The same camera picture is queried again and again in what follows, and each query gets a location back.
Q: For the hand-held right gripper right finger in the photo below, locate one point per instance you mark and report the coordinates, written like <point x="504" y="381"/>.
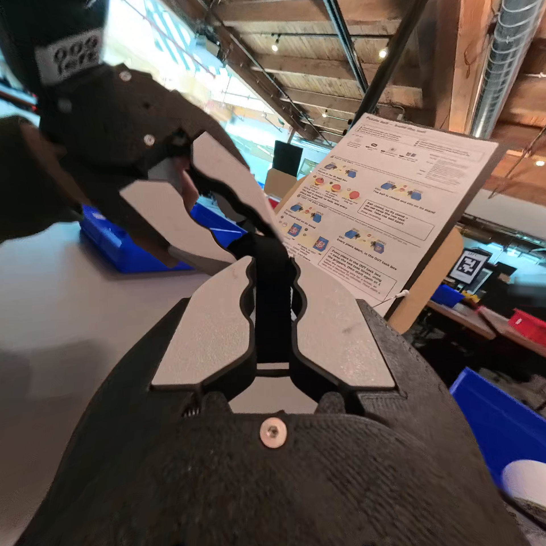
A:
<point x="341" y="341"/>

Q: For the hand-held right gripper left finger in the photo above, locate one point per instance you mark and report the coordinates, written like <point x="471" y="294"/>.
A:
<point x="204" y="337"/>

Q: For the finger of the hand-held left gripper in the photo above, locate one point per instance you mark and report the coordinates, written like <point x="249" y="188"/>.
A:
<point x="230" y="170"/>
<point x="162" y="204"/>

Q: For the tan and black box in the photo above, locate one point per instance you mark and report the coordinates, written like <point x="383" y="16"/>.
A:
<point x="288" y="158"/>

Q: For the large blue bin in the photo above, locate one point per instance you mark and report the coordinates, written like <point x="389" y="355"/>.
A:
<point x="111" y="247"/>
<point x="490" y="418"/>

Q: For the wooden sheet stand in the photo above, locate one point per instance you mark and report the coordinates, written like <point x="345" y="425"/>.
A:
<point x="431" y="273"/>

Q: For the small blue parts bin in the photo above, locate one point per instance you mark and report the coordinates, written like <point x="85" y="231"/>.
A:
<point x="445" y="294"/>

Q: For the wooden workbench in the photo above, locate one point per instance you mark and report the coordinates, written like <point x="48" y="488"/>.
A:
<point x="469" y="320"/>

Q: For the black and white marker tag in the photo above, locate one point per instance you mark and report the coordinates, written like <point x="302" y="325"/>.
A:
<point x="471" y="266"/>

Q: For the printed instruction sheet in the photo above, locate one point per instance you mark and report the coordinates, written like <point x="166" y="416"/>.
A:
<point x="384" y="192"/>

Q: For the red bin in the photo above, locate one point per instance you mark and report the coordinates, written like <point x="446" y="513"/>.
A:
<point x="529" y="326"/>

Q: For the black pole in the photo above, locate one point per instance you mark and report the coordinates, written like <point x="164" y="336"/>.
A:
<point x="396" y="55"/>

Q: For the silver ventilation duct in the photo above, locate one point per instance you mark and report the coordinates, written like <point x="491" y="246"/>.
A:
<point x="503" y="64"/>

